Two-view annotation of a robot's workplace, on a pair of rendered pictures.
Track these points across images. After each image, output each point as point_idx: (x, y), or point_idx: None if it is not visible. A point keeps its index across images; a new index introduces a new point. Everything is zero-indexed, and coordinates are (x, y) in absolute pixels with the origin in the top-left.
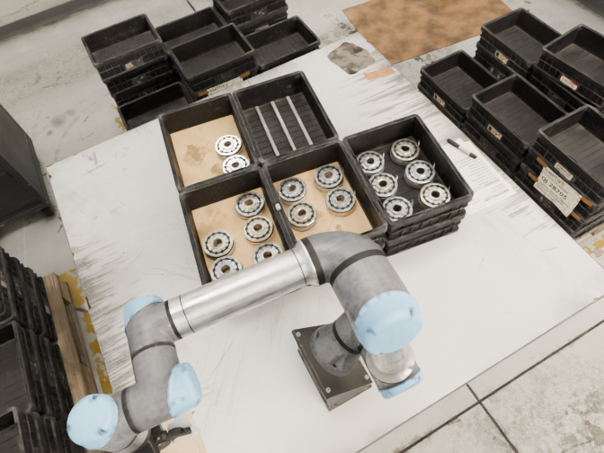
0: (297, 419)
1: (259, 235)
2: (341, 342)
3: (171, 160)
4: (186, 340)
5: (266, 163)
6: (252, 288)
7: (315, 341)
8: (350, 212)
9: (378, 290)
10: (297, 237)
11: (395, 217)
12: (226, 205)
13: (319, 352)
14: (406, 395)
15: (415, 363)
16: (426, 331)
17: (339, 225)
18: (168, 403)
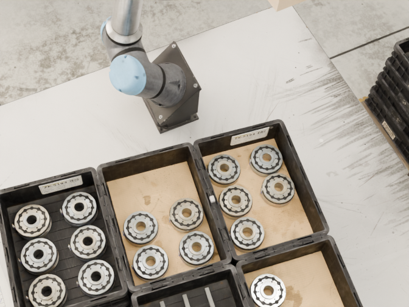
0: (200, 71)
1: (234, 190)
2: (159, 66)
3: (350, 282)
4: (302, 136)
5: (226, 264)
6: None
7: (181, 80)
8: None
9: None
10: (192, 194)
11: (84, 197)
12: (276, 243)
13: (178, 69)
14: (109, 80)
15: (104, 33)
16: (78, 125)
17: (146, 204)
18: None
